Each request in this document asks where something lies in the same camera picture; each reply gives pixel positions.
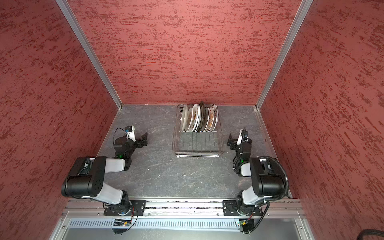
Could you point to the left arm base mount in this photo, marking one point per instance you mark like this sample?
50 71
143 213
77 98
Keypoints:
136 208

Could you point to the brown patterned plate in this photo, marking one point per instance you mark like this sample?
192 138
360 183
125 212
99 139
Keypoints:
210 119

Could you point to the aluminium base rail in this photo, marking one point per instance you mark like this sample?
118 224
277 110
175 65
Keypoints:
183 208

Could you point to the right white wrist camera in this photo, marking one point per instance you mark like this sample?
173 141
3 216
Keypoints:
243 136

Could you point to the white ribbed plate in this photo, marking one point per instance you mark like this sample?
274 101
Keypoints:
184 117

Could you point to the white watermelon pattern plate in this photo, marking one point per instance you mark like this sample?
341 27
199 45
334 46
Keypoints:
197 117

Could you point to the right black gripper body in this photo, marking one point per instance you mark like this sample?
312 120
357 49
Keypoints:
234 142

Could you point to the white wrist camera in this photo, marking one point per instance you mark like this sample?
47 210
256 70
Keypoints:
130 132
243 136

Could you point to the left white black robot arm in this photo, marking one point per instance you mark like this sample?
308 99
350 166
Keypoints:
86 179

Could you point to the wire dish rack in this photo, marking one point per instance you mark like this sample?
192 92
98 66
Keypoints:
194 144

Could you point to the left aluminium corner post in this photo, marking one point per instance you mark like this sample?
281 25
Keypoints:
81 36

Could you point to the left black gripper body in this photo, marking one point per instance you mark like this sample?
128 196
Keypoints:
139 142

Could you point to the aluminium corner post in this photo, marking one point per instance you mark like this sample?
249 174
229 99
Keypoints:
81 36
291 35

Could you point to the right aluminium corner post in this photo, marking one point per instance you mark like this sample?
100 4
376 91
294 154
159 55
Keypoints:
291 35

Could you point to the dark striped rim cream plate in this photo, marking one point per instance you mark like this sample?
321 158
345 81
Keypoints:
202 117

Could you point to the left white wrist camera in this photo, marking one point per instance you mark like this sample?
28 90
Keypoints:
130 132

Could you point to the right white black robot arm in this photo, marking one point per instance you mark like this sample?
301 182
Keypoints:
269 179

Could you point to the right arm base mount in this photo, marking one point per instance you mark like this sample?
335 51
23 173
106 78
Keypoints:
231 207

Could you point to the white perforated cable duct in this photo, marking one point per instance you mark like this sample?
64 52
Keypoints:
170 224

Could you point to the rightmost patterned plate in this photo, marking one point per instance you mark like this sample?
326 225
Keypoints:
216 117

